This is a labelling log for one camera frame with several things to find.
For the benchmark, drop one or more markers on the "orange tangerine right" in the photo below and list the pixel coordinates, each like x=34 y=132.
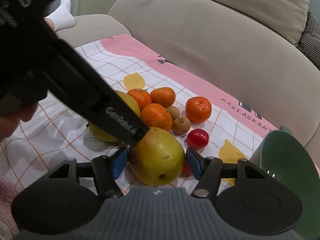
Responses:
x=198 y=109

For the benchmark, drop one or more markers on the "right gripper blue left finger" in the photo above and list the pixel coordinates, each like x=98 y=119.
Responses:
x=107 y=170

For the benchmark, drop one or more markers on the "green colander bowl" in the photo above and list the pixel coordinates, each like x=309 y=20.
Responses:
x=282 y=157

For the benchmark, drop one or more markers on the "small red tomato front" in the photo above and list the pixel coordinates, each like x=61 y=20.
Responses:
x=186 y=169

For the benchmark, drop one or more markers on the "brown longan lower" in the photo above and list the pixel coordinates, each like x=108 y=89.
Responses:
x=181 y=125

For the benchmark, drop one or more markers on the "brown longan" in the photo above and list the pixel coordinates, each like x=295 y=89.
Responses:
x=174 y=112
x=181 y=125

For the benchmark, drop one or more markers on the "beige sofa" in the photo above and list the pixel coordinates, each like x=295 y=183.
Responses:
x=231 y=51

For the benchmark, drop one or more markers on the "brown longan upper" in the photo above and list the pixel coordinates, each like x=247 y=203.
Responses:
x=174 y=112

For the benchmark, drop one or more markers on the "large yellow-green pear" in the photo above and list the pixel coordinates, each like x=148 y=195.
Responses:
x=157 y=159

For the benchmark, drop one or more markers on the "orange tangerine back left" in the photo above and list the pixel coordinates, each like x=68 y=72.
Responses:
x=142 y=97

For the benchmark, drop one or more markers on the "orange tangerine front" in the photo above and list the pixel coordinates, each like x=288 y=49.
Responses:
x=155 y=115

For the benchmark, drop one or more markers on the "red cherry tomato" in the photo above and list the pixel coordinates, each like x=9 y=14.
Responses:
x=198 y=138

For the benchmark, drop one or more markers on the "person's hand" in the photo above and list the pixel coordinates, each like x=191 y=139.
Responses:
x=8 y=124

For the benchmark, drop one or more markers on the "black white houndstooth cushion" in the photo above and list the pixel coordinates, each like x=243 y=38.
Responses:
x=309 y=43

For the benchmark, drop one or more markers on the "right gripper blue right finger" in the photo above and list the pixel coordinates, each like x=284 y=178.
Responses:
x=206 y=171

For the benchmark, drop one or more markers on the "pink white checkered cloth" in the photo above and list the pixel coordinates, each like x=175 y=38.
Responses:
x=56 y=133

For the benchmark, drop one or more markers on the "orange tangerine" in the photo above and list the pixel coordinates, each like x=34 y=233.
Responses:
x=155 y=115
x=142 y=97
x=198 y=109
x=164 y=96

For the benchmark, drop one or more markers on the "orange tangerine back middle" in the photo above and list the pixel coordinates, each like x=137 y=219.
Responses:
x=164 y=96

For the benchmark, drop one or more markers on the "white sock foot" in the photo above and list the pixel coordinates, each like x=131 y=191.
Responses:
x=61 y=18

